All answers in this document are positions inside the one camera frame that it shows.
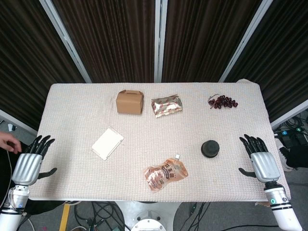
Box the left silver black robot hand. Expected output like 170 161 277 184
11 135 58 186

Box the brown cardboard carry box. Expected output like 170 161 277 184
116 89 144 115

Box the white plastic rectangular tray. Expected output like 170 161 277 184
90 126 125 160

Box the dark brown partition panel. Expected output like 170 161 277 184
226 0 308 123
161 0 262 83
0 0 86 130
51 0 156 84

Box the black floor cable bundle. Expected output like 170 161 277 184
72 201 126 231

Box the white partition bottom rail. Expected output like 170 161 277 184
269 105 308 127
0 109 38 135

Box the black power strip with lights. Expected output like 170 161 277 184
274 125 308 146

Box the dark red grape bunch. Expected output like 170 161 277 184
208 94 239 110

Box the person's bare hand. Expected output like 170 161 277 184
0 131 22 154

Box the white black sneaker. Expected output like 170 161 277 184
278 139 295 172

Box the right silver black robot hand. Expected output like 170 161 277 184
238 134 281 184

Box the white partition post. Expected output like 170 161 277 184
218 0 274 82
39 0 92 84
154 0 169 83

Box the yellow floor tape strip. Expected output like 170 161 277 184
59 204 70 231

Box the gold foil snack packet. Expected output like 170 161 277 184
151 94 184 119

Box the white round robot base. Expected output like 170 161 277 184
115 201 181 231

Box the orange peanut butter pouch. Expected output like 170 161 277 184
143 154 189 193

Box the beige waffle weave tablecloth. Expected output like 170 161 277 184
28 78 292 202

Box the thin white cable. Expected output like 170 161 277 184
4 150 13 200

